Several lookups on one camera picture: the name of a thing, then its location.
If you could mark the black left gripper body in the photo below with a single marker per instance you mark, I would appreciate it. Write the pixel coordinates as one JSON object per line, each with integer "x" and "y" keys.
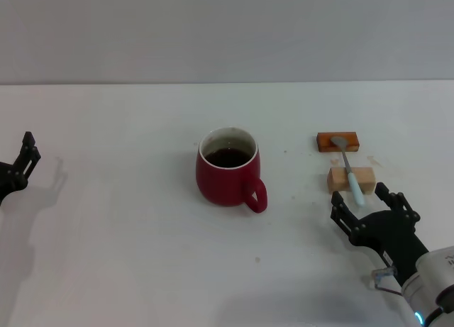
{"x": 5, "y": 179}

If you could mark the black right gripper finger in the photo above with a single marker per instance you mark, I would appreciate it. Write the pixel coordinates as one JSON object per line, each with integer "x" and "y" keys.
{"x": 342, "y": 211}
{"x": 401, "y": 204}

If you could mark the light wooden spoon rest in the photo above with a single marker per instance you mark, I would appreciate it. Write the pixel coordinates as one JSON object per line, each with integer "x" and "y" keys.
{"x": 338, "y": 179}

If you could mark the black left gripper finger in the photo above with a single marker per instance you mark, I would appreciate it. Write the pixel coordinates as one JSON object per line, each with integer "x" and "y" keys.
{"x": 28, "y": 153}

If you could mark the orange wooden block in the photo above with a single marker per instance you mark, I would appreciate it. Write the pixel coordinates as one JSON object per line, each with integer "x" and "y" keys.
{"x": 349, "y": 139}

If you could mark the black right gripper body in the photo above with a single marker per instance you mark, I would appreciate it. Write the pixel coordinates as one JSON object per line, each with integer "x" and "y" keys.
{"x": 386, "y": 235}

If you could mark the red ceramic coffee cup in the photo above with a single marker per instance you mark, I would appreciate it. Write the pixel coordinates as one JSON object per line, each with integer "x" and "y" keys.
{"x": 220, "y": 185}

